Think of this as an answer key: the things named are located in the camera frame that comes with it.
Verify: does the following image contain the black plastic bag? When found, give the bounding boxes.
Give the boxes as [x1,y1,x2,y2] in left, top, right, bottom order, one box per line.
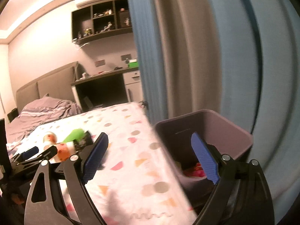
[73,131,94,152]

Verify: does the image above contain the purple trash bin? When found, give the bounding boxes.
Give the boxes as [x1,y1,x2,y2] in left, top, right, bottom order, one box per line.
[154,109,253,207]

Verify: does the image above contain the grey striped duvet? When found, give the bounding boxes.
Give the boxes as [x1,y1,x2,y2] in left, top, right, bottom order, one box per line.
[6,97,82,151]

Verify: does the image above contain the black nightstand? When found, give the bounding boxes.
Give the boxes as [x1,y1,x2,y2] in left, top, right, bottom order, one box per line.
[7,108,19,123]

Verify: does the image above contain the patterned white table cloth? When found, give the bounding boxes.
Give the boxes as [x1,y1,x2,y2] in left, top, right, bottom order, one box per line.
[7,103,196,224]

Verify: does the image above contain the grey upholstered headboard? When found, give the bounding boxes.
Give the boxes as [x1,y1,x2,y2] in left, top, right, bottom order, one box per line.
[16,61,84,112]

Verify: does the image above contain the dark top desk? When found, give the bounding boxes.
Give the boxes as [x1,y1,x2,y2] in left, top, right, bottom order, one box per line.
[71,67,139,112]

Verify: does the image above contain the white mug on desk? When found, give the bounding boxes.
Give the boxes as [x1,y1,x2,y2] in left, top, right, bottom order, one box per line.
[82,72,88,79]

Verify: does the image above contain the white drawer cabinet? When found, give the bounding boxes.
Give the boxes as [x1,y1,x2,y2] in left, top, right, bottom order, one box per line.
[123,70,143,102]

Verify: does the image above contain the green box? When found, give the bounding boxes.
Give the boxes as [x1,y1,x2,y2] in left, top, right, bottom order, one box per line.
[128,59,139,68]

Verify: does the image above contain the grey curtain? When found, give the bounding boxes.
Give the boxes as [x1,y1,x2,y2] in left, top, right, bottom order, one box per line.
[154,0,222,118]

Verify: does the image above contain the blue curtain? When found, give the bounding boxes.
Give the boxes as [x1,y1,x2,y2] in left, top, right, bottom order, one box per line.
[129,0,299,224]

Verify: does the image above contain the dark wall shelf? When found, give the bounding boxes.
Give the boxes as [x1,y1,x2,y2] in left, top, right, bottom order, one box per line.
[71,0,133,45]

